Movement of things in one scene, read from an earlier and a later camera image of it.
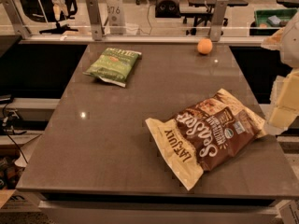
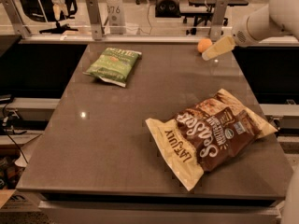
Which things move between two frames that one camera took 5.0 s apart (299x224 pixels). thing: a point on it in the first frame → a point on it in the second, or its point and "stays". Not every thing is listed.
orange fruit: (205, 46) stays
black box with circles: (167, 8) stays
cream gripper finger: (285, 101) → (219, 48)
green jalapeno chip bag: (113, 65) stays
